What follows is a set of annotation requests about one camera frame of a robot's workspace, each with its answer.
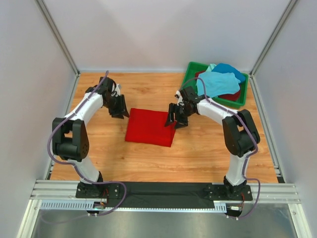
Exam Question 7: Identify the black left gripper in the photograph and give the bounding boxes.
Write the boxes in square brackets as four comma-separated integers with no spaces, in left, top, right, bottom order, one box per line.
[104,95,130,120]

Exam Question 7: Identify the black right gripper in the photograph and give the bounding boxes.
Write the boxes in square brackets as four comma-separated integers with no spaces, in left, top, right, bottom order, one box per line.
[164,103,194,130]

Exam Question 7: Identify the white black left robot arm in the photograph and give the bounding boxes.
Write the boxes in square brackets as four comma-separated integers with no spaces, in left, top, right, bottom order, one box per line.
[48,76,129,199]

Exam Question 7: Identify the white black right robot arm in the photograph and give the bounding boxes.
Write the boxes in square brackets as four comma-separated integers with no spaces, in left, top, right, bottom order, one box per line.
[165,86,261,200]

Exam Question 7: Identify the green plastic bin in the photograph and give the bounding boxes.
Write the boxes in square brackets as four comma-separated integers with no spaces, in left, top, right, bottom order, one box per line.
[182,61,249,109]

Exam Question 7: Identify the light blue t shirt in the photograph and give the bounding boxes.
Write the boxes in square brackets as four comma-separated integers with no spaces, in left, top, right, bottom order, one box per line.
[196,63,246,98]

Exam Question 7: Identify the dark red t shirt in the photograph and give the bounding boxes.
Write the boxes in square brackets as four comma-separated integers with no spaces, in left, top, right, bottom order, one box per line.
[195,71,241,101]

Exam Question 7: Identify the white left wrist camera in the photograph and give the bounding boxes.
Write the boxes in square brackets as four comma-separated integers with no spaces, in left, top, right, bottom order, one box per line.
[111,83,121,97]

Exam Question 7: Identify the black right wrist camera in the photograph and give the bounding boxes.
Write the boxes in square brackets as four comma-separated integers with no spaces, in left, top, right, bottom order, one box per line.
[177,86,200,103]

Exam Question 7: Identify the grey slotted cable duct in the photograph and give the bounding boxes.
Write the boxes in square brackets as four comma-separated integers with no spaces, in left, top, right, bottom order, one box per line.
[40,200,227,213]

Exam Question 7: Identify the left aluminium corner post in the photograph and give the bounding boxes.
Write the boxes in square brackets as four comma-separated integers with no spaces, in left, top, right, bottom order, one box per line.
[34,0,80,76]

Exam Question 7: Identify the aluminium corner post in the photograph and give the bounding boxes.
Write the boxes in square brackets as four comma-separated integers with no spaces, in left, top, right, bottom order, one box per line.
[250,0,299,76]
[34,0,80,76]

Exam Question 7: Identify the right aluminium corner post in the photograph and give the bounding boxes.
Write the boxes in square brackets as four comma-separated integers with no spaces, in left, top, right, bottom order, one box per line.
[250,0,299,76]

